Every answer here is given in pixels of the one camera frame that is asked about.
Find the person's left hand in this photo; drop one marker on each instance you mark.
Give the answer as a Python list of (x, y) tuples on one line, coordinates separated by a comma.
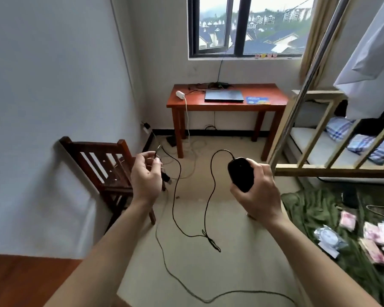
[(140, 179)]

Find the person's right hand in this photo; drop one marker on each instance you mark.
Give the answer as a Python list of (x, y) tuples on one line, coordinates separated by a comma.
[(262, 195)]

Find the person's right thumb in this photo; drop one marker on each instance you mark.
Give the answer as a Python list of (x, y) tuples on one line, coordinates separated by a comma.
[(254, 165)]

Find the person's left thumb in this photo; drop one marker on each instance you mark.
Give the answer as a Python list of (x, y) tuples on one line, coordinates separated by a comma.
[(146, 154)]

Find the black computer mouse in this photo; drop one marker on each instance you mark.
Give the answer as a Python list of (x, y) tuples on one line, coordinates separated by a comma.
[(239, 172)]

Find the person's right forearm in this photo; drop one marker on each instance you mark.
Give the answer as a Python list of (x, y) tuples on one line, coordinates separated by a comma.
[(313, 262)]

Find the person's left forearm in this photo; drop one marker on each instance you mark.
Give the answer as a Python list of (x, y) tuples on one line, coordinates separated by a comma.
[(99, 258)]

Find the black power brick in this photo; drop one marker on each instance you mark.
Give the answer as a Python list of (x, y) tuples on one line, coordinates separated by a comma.
[(171, 141)]

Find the dark brown wooden chair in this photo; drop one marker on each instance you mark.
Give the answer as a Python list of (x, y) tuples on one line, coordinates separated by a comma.
[(112, 175)]

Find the blue mouse pad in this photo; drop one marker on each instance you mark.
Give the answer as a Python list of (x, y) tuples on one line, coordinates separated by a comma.
[(257, 100)]

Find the white power adapter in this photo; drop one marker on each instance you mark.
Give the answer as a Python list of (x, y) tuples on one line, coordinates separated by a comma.
[(179, 95)]

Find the white mattress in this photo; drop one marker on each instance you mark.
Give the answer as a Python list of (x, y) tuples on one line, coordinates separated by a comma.
[(320, 147)]

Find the red-brown wooden desk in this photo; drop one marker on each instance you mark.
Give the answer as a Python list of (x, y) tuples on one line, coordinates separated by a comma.
[(195, 99)]

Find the dark closed laptop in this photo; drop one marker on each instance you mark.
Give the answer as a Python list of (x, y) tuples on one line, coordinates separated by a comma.
[(224, 95)]

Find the green blanket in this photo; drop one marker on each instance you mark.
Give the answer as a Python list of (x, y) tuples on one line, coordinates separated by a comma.
[(313, 214)]

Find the small black box device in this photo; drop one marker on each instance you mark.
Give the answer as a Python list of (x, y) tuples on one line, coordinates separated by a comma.
[(220, 85)]

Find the small blue plaid cloth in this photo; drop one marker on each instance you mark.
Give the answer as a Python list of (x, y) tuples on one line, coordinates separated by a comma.
[(337, 128)]

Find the black flat item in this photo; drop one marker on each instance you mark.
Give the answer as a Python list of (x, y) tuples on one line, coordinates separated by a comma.
[(349, 196)]

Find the metal pole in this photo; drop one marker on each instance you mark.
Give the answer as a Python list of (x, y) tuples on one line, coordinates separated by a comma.
[(310, 76)]

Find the clear plastic bag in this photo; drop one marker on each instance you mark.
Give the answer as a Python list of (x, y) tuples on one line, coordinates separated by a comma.
[(329, 239)]

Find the small pink packet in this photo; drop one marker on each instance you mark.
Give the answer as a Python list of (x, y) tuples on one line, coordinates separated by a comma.
[(348, 221)]

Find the small stickers on sill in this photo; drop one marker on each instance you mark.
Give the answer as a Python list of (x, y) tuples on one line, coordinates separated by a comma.
[(265, 56)]

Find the large blue plaid cloth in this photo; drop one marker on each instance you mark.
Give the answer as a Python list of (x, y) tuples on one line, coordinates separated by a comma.
[(377, 150)]

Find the crumpled pink packet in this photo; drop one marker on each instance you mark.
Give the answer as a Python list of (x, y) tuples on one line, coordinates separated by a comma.
[(374, 232)]

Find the dark framed window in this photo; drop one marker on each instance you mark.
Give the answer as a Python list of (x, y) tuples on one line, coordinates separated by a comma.
[(239, 25)]

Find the long pink packet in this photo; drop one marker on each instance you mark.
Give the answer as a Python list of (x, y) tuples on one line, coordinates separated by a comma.
[(372, 251)]

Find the beige curtain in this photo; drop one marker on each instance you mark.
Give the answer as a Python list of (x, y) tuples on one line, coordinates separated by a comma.
[(316, 31)]

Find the white hanging sheet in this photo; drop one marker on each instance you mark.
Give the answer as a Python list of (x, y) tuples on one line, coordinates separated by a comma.
[(368, 60)]

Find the wall outlet with black plug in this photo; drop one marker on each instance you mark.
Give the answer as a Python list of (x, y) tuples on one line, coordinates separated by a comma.
[(146, 127)]

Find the light wooden bed frame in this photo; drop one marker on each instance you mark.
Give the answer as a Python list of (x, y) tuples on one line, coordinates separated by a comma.
[(313, 171)]

